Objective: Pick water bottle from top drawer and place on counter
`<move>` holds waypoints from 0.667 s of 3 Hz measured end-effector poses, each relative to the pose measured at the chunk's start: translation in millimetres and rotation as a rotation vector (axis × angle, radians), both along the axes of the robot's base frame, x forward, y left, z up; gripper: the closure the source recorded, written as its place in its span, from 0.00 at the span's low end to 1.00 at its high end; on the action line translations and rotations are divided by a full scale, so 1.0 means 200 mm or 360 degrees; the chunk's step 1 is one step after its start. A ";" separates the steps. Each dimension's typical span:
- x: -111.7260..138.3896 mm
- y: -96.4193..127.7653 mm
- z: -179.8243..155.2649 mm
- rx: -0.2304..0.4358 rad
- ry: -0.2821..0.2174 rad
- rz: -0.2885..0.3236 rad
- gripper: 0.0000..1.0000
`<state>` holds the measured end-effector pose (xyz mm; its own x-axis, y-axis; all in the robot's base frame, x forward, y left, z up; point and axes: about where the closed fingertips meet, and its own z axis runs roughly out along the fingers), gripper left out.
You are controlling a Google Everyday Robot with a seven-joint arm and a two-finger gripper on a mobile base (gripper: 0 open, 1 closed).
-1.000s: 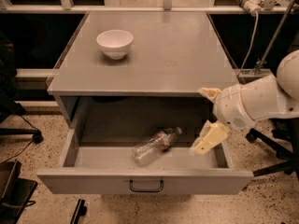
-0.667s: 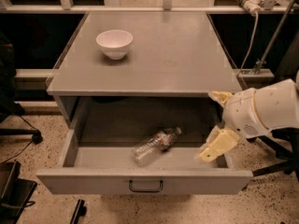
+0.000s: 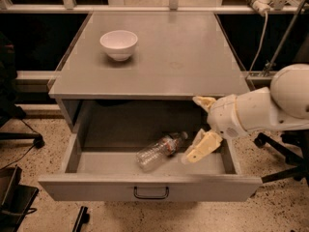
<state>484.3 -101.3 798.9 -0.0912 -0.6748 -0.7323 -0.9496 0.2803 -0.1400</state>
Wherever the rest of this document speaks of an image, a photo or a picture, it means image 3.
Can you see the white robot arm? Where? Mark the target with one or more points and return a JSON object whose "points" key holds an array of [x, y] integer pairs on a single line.
{"points": [[282, 106]]}

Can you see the black floor bracket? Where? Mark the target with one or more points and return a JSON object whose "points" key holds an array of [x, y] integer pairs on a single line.
{"points": [[82, 218]]}

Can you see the black drawer handle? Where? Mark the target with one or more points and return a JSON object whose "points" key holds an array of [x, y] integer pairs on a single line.
{"points": [[151, 193]]}

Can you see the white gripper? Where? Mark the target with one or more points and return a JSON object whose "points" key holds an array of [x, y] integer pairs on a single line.
{"points": [[222, 117]]}

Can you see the metal diagonal rod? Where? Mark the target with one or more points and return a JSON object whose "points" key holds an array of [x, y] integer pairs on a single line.
{"points": [[270, 64]]}

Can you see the black office chair base right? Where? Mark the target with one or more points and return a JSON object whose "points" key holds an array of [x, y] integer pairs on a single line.
{"points": [[299, 138]]}

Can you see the white ceramic bowl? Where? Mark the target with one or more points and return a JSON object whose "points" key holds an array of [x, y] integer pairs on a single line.
{"points": [[119, 44]]}

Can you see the grey cabinet counter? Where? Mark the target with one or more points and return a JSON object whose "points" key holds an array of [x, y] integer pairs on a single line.
{"points": [[178, 55]]}

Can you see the clear plastic water bottle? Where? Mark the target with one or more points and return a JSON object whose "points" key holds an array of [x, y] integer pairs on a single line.
{"points": [[157, 153]]}

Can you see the grey open top drawer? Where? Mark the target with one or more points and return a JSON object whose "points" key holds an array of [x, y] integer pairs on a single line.
{"points": [[100, 163]]}

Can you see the white power strip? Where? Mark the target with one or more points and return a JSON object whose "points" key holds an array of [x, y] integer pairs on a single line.
{"points": [[259, 6]]}

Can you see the black bin lower left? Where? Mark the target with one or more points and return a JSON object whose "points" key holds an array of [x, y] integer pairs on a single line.
{"points": [[15, 199]]}

